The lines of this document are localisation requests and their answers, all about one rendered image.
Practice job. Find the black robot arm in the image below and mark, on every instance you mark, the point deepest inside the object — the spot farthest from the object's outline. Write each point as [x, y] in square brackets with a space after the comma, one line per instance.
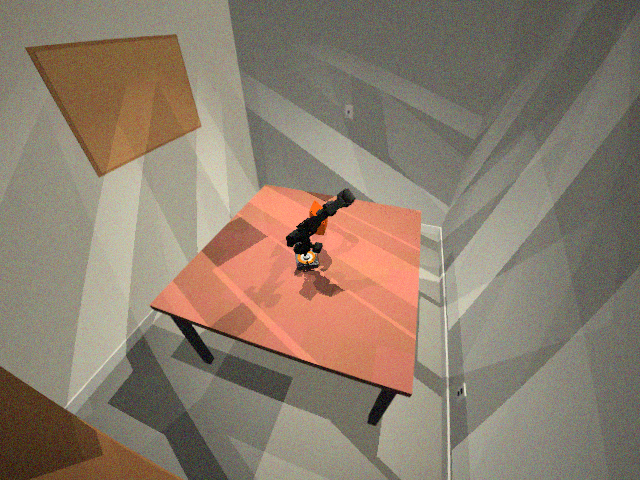
[344, 199]

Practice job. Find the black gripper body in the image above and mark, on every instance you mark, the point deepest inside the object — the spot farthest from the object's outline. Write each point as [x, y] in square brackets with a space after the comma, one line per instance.
[316, 248]

